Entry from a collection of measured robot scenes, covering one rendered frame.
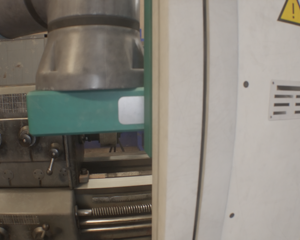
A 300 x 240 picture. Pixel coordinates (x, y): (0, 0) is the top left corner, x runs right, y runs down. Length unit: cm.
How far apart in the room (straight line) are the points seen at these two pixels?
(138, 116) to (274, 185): 21
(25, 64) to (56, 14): 416
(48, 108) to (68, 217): 85
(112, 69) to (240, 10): 17
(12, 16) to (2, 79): 423
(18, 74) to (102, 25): 425
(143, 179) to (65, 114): 95
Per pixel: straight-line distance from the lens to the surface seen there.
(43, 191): 119
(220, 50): 24
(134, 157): 154
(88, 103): 31
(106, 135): 123
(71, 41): 32
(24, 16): 43
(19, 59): 454
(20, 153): 116
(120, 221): 122
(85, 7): 33
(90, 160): 153
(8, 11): 45
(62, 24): 34
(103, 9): 33
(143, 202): 128
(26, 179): 122
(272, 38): 30
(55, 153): 105
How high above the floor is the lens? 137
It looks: 11 degrees down
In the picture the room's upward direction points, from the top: straight up
